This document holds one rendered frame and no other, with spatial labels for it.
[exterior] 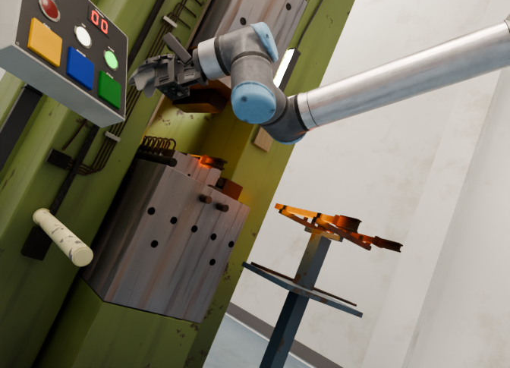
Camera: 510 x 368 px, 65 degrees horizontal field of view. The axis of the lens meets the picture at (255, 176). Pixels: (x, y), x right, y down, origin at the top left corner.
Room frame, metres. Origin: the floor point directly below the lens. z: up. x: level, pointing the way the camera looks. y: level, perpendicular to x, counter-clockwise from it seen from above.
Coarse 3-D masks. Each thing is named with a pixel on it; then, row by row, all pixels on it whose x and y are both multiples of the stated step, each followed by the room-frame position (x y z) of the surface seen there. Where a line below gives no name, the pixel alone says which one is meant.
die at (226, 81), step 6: (222, 78) 1.35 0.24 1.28; (228, 78) 1.37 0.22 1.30; (198, 84) 1.48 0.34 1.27; (210, 84) 1.43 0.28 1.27; (216, 84) 1.40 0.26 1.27; (222, 84) 1.37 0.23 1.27; (228, 84) 1.37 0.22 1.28; (192, 90) 1.58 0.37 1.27; (198, 90) 1.55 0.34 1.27; (216, 90) 1.46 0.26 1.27; (222, 90) 1.43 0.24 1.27; (228, 90) 1.41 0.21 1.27; (228, 96) 1.47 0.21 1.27; (228, 102) 1.54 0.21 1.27
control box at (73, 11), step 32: (0, 0) 0.81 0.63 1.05; (32, 0) 0.81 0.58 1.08; (64, 0) 0.90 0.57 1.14; (0, 32) 0.78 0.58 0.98; (64, 32) 0.88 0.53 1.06; (96, 32) 0.99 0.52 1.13; (0, 64) 0.81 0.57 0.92; (32, 64) 0.82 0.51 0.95; (64, 64) 0.87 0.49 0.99; (96, 64) 0.98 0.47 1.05; (64, 96) 0.93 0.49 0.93; (96, 96) 0.96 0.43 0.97
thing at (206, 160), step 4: (200, 156) 1.41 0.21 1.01; (204, 156) 1.38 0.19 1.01; (208, 156) 1.38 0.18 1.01; (204, 160) 1.38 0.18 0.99; (208, 160) 1.38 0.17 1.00; (212, 160) 1.36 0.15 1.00; (216, 160) 1.34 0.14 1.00; (220, 160) 1.32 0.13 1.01; (224, 160) 1.32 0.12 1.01; (204, 164) 1.38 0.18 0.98; (208, 164) 1.36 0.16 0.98; (212, 164) 1.34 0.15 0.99; (216, 164) 1.34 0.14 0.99; (220, 164) 1.32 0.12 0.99; (220, 168) 1.33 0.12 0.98; (224, 168) 1.33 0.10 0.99
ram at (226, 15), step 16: (224, 0) 1.34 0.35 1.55; (240, 0) 1.31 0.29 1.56; (256, 0) 1.35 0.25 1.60; (272, 0) 1.39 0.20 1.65; (288, 0) 1.43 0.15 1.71; (304, 0) 1.47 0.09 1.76; (208, 16) 1.39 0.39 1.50; (224, 16) 1.30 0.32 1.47; (240, 16) 1.33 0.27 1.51; (256, 16) 1.36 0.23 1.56; (272, 16) 1.40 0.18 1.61; (288, 16) 1.44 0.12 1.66; (208, 32) 1.34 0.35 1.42; (224, 32) 1.31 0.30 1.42; (272, 32) 1.42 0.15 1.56; (288, 32) 1.46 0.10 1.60; (192, 48) 1.41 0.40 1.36; (272, 64) 1.46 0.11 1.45
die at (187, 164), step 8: (152, 152) 1.46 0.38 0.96; (160, 152) 1.41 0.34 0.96; (168, 152) 1.36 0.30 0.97; (176, 152) 1.33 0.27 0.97; (184, 160) 1.35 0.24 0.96; (192, 160) 1.37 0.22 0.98; (200, 160) 1.39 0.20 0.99; (176, 168) 1.34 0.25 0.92; (184, 168) 1.36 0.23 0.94; (192, 168) 1.38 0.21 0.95; (200, 168) 1.40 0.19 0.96; (208, 168) 1.41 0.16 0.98; (216, 168) 1.43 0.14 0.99; (192, 176) 1.39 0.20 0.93; (200, 176) 1.40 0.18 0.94; (208, 176) 1.42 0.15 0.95; (216, 176) 1.44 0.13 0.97
